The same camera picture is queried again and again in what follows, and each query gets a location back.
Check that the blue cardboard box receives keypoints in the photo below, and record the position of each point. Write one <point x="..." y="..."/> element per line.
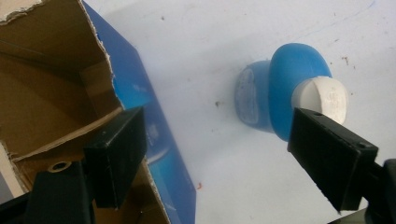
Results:
<point x="62" y="81"/>

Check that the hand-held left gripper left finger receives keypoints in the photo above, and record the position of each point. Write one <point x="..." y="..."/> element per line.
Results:
<point x="112" y="161"/>

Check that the blue bottle with white cap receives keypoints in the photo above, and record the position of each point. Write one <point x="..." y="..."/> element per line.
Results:
<point x="286" y="90"/>

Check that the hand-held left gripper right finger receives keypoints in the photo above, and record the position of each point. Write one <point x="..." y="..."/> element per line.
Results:
<point x="330" y="158"/>

